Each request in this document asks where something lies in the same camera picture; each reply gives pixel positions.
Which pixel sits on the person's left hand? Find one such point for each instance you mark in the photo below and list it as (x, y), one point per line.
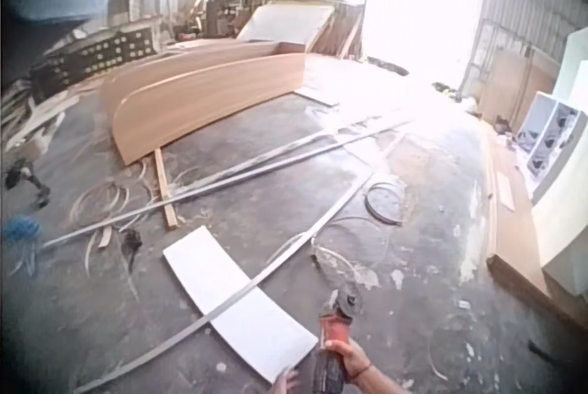
(286, 385)

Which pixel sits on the person's right hand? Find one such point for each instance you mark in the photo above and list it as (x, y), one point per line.
(351, 359)

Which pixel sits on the person's left fingers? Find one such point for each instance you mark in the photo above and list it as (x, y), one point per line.
(288, 378)

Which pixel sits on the person's right fingers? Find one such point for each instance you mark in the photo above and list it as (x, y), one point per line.
(336, 345)

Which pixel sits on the red angle grinder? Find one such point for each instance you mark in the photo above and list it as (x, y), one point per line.
(331, 327)

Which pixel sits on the red wrist thread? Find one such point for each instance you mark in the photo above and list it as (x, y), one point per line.
(363, 371)

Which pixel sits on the white rectangular board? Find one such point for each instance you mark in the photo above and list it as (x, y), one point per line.
(239, 320)

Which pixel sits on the clear edge band loop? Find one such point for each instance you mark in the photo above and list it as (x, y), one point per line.
(349, 247)

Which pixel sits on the long thin metal strip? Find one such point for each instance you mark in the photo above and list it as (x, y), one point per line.
(285, 254)

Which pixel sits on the black edge band coil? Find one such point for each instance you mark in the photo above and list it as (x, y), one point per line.
(373, 210)

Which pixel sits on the long aluminium bar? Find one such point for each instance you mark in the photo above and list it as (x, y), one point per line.
(220, 185)
(275, 155)

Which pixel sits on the stack of brown wooden boards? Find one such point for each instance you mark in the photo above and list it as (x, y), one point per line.
(512, 228)

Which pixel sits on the short wooden batten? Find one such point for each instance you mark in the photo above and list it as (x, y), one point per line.
(164, 192)

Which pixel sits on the small pale wood strip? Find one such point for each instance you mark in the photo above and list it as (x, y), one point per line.
(506, 189)

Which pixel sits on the heap of wood edge band curls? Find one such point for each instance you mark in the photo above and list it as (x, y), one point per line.
(98, 199)

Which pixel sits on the white panel stack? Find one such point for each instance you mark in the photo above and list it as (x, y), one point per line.
(567, 210)

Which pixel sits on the white open cabinet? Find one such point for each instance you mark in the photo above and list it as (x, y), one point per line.
(549, 137)

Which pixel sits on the blue brush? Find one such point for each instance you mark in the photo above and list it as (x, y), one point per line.
(18, 233)

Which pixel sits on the brown leaning plywood sheet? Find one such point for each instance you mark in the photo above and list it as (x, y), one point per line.
(514, 86)

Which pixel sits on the stack of leaning wooden planks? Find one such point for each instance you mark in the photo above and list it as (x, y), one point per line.
(342, 29)

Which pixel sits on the large white leaning board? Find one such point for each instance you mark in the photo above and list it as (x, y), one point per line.
(285, 22)

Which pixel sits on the black power tool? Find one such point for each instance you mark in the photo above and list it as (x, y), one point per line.
(25, 178)

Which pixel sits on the cluttered wooden shelf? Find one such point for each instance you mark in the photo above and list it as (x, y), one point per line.
(227, 3)

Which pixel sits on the heap of wooden slats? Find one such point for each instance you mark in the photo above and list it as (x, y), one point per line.
(32, 118)

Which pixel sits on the brown wooden cabinet frame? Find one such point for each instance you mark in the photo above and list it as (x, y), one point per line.
(202, 100)

